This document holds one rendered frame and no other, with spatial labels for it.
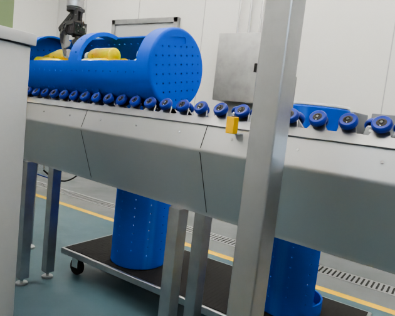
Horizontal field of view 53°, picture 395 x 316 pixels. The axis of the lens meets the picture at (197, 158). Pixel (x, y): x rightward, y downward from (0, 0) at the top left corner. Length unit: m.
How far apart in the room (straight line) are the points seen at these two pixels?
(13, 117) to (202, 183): 0.68
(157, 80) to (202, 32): 4.11
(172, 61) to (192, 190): 0.46
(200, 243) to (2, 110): 0.81
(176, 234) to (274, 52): 0.73
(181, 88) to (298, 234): 0.68
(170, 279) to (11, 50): 0.92
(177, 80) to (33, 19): 5.98
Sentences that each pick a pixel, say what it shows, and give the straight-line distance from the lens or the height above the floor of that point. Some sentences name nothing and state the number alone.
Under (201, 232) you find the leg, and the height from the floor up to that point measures 0.53.
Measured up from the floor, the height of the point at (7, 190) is 0.61.
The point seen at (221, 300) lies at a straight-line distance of 1.85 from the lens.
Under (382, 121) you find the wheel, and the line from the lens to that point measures 0.98.
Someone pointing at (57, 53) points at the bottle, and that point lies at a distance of 1.99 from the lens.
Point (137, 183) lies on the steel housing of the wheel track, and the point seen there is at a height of 0.67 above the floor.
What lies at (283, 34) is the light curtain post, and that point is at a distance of 0.82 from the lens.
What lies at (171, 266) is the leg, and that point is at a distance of 1.37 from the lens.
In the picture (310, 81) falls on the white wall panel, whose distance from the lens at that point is 4.71.
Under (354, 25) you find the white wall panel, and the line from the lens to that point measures 4.71.
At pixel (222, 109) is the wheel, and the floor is 0.96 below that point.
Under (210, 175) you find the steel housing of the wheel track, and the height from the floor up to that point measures 0.77.
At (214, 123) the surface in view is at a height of 0.92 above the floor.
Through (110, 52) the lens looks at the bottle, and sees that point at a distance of 1.69.
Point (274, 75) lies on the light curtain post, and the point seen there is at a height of 1.03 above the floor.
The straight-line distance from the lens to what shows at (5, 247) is 1.58.
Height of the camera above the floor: 0.94
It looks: 6 degrees down
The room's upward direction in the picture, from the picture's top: 6 degrees clockwise
